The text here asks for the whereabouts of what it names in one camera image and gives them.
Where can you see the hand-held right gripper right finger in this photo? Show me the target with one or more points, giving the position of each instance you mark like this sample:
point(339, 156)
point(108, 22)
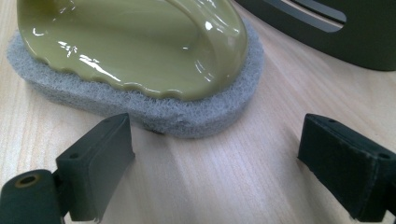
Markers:
point(345, 168)

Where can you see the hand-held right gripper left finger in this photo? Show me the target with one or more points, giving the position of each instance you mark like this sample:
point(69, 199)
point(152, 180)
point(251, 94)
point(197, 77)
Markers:
point(93, 165)

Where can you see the dark container with slotted lid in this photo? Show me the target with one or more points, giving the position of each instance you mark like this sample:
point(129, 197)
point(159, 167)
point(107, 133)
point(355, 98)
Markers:
point(351, 34)

